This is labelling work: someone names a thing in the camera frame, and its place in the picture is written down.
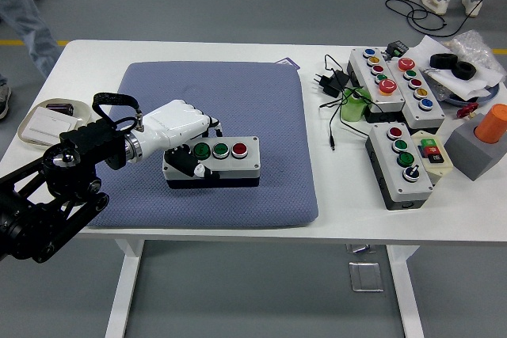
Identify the red knob handle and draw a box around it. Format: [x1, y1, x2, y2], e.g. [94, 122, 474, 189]
[454, 102, 479, 120]

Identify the blue-grey padded mat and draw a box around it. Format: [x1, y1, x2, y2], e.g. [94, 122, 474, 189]
[85, 61, 320, 230]

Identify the black foam ring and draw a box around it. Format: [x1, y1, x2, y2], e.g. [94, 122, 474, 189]
[452, 61, 478, 80]
[429, 52, 457, 70]

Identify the black adapter cord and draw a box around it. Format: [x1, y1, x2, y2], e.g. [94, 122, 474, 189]
[318, 54, 372, 152]

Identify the white wall switch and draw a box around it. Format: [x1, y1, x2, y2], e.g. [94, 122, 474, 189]
[20, 104, 86, 146]

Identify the orange cylinder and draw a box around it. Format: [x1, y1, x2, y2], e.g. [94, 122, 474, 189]
[474, 103, 507, 144]

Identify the translucent green cylinder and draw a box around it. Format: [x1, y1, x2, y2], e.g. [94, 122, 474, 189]
[340, 88, 372, 122]

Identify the small black terminal module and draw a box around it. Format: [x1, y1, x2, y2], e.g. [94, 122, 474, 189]
[384, 40, 410, 58]

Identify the cream three-key switch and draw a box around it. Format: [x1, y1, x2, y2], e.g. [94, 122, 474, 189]
[410, 131, 453, 185]

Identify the black power adapter plug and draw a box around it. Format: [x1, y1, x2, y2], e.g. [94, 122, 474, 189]
[314, 70, 350, 98]

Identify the blue-rimmed round disc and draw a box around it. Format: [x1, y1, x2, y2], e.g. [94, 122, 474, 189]
[433, 76, 502, 108]

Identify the white paper sheet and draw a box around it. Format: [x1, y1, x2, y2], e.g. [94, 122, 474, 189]
[403, 35, 506, 100]

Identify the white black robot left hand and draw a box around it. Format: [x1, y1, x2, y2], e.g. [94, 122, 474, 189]
[136, 99, 223, 180]

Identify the clear bubble wrap bag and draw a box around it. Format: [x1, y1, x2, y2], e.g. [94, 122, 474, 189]
[443, 29, 501, 74]

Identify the grey four-button control box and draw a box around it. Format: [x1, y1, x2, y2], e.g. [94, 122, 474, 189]
[162, 135, 261, 190]
[364, 122, 433, 211]

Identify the grey five-button emergency-stop box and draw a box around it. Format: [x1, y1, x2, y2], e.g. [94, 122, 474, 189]
[386, 56, 445, 130]
[347, 47, 407, 123]

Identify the grey block holder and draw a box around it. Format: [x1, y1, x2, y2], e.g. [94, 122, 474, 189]
[443, 112, 506, 180]

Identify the white oval tray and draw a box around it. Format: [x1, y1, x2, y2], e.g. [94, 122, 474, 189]
[17, 97, 91, 152]

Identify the white table leg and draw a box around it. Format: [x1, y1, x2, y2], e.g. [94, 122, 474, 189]
[386, 245, 425, 338]
[105, 239, 146, 338]

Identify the dark brown small cylinder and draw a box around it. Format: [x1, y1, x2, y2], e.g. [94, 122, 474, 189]
[45, 103, 75, 116]

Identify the small silver floor plate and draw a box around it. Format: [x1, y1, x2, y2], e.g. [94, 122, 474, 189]
[346, 243, 377, 255]

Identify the silver floor socket plate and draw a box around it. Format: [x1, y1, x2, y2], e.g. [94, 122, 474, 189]
[348, 261, 384, 293]

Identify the purple white label card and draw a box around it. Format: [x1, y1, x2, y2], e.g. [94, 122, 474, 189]
[274, 56, 301, 70]

